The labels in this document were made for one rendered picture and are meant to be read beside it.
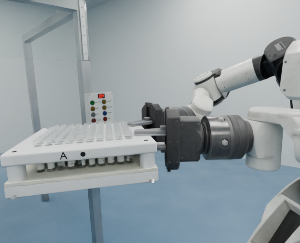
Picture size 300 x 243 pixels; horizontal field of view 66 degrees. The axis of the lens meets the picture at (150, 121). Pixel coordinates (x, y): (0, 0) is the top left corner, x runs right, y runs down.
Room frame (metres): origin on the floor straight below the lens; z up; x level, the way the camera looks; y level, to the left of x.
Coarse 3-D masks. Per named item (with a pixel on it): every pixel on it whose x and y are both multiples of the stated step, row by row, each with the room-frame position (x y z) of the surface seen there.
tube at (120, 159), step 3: (117, 135) 0.41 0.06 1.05; (120, 135) 0.41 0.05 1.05; (117, 138) 0.41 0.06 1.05; (120, 138) 0.41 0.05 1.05; (117, 156) 0.41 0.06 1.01; (120, 156) 0.41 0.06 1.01; (123, 156) 0.41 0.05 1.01; (117, 159) 0.41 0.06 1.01; (120, 159) 0.41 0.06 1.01; (123, 159) 0.41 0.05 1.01; (117, 162) 0.41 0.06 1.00; (120, 162) 0.41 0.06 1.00; (123, 162) 0.41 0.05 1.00
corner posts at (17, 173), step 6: (144, 156) 0.38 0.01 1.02; (150, 156) 0.38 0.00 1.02; (144, 162) 0.38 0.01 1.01; (150, 162) 0.38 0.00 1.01; (6, 168) 0.35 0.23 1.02; (12, 168) 0.35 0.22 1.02; (18, 168) 0.35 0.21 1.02; (24, 168) 0.36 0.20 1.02; (12, 174) 0.34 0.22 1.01; (18, 174) 0.35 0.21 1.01; (24, 174) 0.36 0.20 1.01; (12, 180) 0.34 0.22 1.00; (18, 180) 0.35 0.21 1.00
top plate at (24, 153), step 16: (48, 128) 0.57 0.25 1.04; (96, 128) 0.54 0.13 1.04; (112, 128) 0.53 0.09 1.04; (32, 144) 0.40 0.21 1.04; (64, 144) 0.39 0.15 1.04; (80, 144) 0.39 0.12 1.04; (96, 144) 0.38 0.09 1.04; (112, 144) 0.38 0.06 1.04; (128, 144) 0.38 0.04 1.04; (144, 144) 0.38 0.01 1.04; (0, 160) 0.34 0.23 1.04; (16, 160) 0.34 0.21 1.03; (32, 160) 0.35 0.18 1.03; (48, 160) 0.35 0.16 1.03; (64, 160) 0.36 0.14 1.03
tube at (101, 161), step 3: (96, 135) 0.41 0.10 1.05; (99, 135) 0.41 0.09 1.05; (102, 135) 0.41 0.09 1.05; (96, 138) 0.40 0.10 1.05; (99, 138) 0.40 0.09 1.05; (102, 138) 0.41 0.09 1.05; (96, 141) 0.40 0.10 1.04; (99, 141) 0.40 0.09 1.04; (99, 159) 0.40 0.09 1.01; (102, 159) 0.40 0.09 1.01; (99, 162) 0.40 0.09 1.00; (102, 162) 0.40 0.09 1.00; (99, 165) 0.40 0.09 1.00; (102, 165) 0.40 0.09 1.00
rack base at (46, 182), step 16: (96, 160) 0.44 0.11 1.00; (32, 176) 0.37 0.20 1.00; (48, 176) 0.36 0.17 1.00; (64, 176) 0.36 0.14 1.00; (80, 176) 0.36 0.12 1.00; (96, 176) 0.37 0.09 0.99; (112, 176) 0.37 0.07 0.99; (128, 176) 0.37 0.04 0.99; (144, 176) 0.38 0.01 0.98; (16, 192) 0.34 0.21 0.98; (32, 192) 0.35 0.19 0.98; (48, 192) 0.35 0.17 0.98
